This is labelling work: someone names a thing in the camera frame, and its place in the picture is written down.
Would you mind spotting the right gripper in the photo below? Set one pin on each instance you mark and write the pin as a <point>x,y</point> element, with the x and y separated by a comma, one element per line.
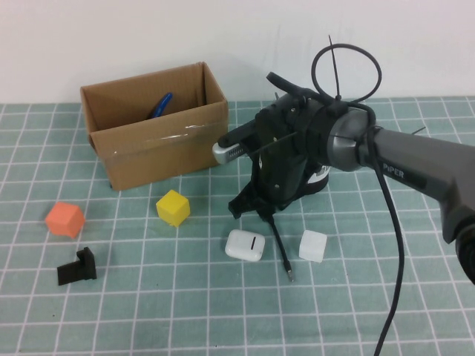
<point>278,170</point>

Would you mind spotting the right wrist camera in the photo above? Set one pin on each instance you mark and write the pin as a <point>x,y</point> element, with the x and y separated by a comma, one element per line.
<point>230,154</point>

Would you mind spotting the black plastic bracket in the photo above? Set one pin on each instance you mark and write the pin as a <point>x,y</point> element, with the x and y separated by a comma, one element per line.
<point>74,272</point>

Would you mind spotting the white cube block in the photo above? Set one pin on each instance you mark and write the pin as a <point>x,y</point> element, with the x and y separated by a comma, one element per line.
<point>312,245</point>

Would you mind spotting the green checkered tablecloth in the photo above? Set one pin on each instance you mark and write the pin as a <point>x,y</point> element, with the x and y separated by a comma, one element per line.
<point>148,296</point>

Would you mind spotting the orange cube block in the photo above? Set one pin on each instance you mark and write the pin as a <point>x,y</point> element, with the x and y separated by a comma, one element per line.
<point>63,220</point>

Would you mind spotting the brown cardboard box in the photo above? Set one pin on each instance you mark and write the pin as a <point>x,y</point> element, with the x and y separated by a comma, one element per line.
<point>156,155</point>

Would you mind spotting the white earbuds case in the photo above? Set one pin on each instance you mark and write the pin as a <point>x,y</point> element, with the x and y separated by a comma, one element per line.
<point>239,244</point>

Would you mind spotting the black zip tie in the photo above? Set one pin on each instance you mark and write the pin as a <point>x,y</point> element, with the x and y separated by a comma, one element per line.
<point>338,99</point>

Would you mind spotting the yellow cube block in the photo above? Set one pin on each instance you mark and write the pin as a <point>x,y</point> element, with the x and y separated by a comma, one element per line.
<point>172,207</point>

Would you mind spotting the black mesh pen holder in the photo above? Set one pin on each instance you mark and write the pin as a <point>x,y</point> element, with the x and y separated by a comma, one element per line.
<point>315,189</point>

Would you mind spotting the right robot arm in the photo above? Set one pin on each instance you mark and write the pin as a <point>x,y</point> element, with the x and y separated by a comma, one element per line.
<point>408,163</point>

